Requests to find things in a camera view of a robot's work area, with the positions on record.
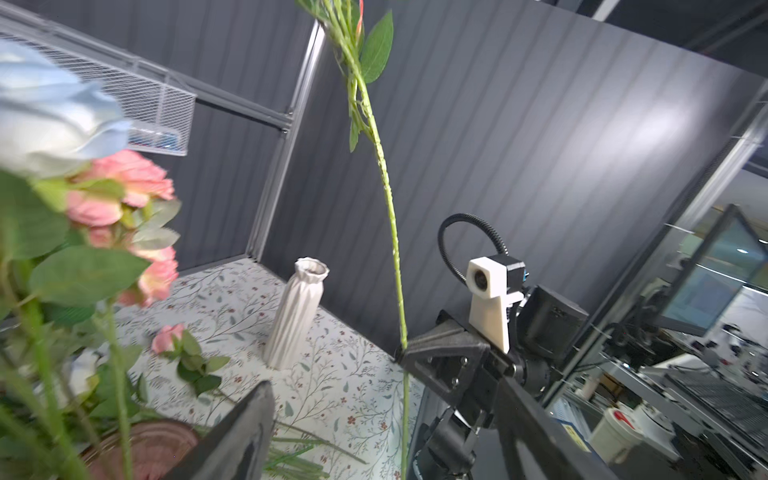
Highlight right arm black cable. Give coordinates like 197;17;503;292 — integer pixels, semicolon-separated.
436;212;511;286

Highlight white rose stem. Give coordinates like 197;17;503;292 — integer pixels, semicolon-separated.
1;39;178;479

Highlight pink glass vase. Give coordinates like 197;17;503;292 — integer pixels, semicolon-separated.
81;420;200;479

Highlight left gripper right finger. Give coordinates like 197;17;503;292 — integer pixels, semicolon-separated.
494;378;615;480

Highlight peach rose stem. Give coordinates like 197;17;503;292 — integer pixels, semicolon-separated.
296;0;412;480

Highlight items in white basket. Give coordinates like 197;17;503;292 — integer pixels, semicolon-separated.
128;120;180;155

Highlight bunch of artificial flowers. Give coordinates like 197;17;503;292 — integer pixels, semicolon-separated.
62;324;361;479

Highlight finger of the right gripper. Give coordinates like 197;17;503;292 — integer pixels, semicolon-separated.
395;319;498;408

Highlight white ribbed ceramic vase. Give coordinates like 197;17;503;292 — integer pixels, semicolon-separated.
264;257;330;370

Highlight computer monitor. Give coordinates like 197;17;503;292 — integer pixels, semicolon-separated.
651;204;767;337

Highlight white wire basket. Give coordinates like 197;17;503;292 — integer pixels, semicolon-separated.
1;12;196;157

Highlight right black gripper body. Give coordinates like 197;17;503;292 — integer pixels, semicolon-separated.
413;286;588;479

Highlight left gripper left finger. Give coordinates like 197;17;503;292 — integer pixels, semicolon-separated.
165;381;275;480

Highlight floral table mat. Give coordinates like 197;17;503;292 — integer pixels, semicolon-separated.
116;259;422;479

